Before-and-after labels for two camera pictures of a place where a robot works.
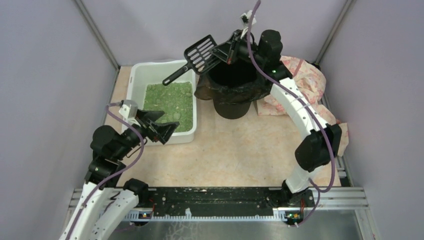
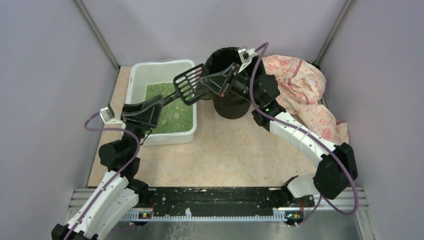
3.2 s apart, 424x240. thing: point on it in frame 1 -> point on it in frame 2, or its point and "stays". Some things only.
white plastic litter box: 177,99 stays
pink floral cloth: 310,78 stays
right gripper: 228,50 -> 231,78
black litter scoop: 199,58 -> 188,86
